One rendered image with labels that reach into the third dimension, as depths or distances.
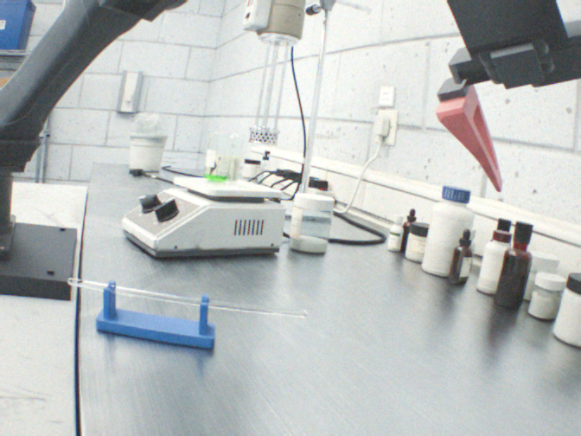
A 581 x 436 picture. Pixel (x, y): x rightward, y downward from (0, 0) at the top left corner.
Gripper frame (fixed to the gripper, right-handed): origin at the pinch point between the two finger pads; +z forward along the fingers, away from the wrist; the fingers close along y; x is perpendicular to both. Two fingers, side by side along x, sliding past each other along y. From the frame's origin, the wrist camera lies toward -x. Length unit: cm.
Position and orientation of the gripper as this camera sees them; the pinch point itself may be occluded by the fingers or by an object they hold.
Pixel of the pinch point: (555, 166)
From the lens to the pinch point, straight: 35.1
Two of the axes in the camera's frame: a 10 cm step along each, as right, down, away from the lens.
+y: 8.0, -1.6, -5.7
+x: 4.4, -4.9, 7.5
